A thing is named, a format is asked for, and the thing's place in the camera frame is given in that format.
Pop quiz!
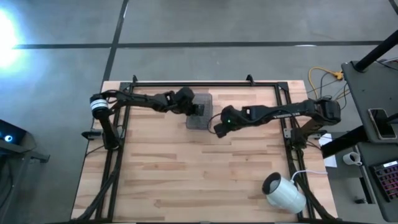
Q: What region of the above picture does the backlit keyboard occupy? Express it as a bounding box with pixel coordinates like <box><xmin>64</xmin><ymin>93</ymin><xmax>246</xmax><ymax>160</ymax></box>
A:
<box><xmin>372</xmin><ymin>160</ymin><xmax>398</xmax><ymax>203</ymax></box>

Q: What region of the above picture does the clear plastic pencil box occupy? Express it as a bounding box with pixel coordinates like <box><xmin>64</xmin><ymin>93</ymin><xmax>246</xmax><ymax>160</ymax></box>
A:
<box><xmin>185</xmin><ymin>92</ymin><xmax>214</xmax><ymax>131</ymax></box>

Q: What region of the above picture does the black cable bundle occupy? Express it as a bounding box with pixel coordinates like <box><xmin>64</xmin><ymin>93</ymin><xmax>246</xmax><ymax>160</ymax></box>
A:
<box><xmin>76</xmin><ymin>149</ymin><xmax>125</xmax><ymax>221</ymax></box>
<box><xmin>285</xmin><ymin>146</ymin><xmax>338</xmax><ymax>222</ymax></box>

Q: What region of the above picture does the white paper sheet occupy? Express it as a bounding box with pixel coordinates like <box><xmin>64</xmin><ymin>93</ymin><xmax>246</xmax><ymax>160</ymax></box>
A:
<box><xmin>318</xmin><ymin>133</ymin><xmax>338</xmax><ymax>169</ymax></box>

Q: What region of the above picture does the black desk leg bar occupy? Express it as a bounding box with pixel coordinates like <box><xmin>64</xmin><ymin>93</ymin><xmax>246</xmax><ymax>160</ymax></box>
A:
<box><xmin>320</xmin><ymin>125</ymin><xmax>368</xmax><ymax>159</ymax></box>

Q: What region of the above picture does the dark grey desk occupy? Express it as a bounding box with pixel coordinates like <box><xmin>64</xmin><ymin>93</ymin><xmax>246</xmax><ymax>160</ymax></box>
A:
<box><xmin>340</xmin><ymin>58</ymin><xmax>398</xmax><ymax>222</ymax></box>

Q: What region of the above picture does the black device with blue light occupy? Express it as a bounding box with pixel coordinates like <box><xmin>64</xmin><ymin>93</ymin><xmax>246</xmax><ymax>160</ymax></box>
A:
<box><xmin>0</xmin><ymin>119</ymin><xmax>27</xmax><ymax>154</ymax></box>

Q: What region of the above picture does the yellow cable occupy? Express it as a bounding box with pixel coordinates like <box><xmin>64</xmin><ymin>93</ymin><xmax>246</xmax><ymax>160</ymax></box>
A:
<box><xmin>307</xmin><ymin>66</ymin><xmax>345</xmax><ymax>102</ymax></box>

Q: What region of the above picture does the black pole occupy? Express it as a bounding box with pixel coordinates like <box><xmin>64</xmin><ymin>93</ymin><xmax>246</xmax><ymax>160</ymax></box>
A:
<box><xmin>354</xmin><ymin>29</ymin><xmax>398</xmax><ymax>73</ymax></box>

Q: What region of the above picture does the white mug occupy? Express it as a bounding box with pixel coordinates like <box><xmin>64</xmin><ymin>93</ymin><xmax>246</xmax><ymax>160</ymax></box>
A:
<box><xmin>343</xmin><ymin>151</ymin><xmax>363</xmax><ymax>167</ymax></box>

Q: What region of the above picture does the black smartphone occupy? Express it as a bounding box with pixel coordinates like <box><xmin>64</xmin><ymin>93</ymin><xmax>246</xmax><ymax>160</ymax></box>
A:
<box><xmin>368</xmin><ymin>108</ymin><xmax>398</xmax><ymax>140</ymax></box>

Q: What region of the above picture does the black metal table frame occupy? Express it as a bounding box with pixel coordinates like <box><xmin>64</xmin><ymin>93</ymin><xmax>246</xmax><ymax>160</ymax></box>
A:
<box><xmin>71</xmin><ymin>74</ymin><xmax>340</xmax><ymax>224</ymax></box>

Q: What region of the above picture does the white camera cable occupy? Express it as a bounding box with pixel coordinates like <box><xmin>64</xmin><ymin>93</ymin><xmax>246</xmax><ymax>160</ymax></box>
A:
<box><xmin>290</xmin><ymin>169</ymin><xmax>328</xmax><ymax>183</ymax></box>

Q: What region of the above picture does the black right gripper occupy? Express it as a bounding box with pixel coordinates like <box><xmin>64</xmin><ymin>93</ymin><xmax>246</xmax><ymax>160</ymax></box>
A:
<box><xmin>213</xmin><ymin>105</ymin><xmax>247</xmax><ymax>139</ymax></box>

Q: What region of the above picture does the white table camera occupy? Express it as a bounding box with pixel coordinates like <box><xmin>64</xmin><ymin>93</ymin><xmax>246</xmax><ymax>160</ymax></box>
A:
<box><xmin>261</xmin><ymin>172</ymin><xmax>307</xmax><ymax>215</ymax></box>

